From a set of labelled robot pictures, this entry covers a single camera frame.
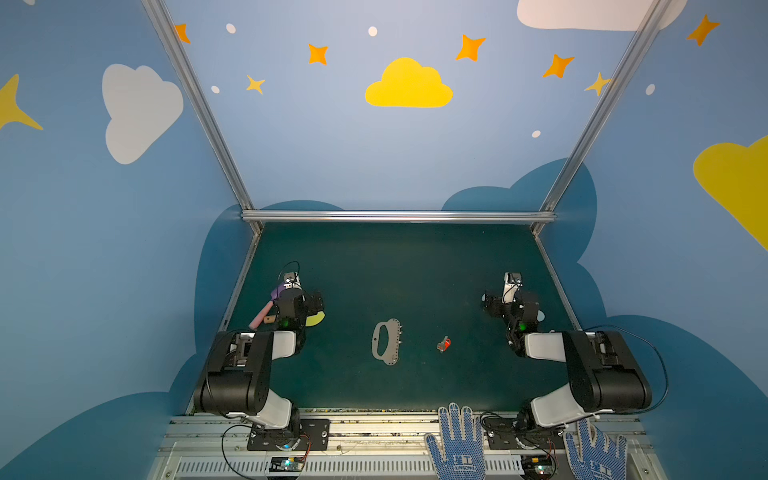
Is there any blue dotted work glove left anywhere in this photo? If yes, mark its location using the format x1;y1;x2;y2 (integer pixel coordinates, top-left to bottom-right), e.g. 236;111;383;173
424;402;486;480

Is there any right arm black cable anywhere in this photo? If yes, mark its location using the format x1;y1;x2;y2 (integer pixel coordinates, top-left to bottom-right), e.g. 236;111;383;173
584;325;670;415

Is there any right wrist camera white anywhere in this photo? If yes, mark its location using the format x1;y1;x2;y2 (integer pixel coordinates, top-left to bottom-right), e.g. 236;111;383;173
504;272;523;290

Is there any left controller board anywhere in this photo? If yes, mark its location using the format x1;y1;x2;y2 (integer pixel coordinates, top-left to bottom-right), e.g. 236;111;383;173
268;457;305;474

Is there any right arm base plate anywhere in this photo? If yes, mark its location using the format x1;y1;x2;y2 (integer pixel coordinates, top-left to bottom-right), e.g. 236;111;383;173
480;412;564;451

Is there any aluminium frame left post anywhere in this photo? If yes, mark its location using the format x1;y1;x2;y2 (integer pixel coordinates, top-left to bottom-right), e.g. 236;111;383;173
141;0;253;213

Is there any purple pink toy shovel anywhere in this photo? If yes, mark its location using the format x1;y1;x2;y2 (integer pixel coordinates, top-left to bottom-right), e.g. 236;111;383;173
248;287;283;331

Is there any front aluminium rail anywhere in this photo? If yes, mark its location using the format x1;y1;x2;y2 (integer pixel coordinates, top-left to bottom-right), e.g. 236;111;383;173
146;409;668;479

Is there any aluminium frame rear bar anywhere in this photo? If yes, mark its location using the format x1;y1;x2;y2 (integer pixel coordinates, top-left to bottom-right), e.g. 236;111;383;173
241;210;556;224

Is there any controller board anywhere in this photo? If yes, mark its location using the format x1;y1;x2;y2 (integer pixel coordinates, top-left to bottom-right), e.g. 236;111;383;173
521;456;557;480
268;457;305;474

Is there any yellow-green toy spatula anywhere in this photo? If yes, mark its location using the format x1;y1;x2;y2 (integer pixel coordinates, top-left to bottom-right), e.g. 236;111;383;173
305;311;326;328

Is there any blue dotted work glove right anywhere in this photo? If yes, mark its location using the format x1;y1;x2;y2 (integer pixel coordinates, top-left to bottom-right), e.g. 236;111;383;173
564;419;628;480

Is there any blue dotted work glove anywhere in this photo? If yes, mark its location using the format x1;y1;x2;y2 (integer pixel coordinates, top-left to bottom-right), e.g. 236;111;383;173
564;419;628;480
424;402;486;480

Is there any aluminium frame post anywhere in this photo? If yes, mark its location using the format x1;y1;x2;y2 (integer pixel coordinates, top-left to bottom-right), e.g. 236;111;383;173
531;0;672;238
141;0;253;213

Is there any right controller board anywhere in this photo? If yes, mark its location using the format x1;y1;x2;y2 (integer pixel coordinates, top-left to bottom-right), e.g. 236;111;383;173
521;456;557;480

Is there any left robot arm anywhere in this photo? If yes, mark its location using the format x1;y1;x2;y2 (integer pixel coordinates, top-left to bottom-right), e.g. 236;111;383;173
193;272;324;436

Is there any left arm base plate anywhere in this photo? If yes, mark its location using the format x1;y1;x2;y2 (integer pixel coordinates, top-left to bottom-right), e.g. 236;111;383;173
246;418;331;452

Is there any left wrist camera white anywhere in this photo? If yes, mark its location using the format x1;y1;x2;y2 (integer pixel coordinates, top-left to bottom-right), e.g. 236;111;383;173
282;271;301;288

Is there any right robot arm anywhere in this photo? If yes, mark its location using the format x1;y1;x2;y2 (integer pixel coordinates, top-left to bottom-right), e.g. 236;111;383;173
481;286;653;432

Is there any key with red tag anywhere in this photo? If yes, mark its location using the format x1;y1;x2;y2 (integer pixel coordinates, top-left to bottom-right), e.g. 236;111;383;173
436;336;451;353

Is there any aluminium frame right post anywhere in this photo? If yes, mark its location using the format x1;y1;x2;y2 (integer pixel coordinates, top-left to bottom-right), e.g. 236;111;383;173
531;0;672;238

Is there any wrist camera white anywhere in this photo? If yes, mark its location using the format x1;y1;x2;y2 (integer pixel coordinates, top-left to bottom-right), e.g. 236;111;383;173
282;271;301;288
504;272;523;290

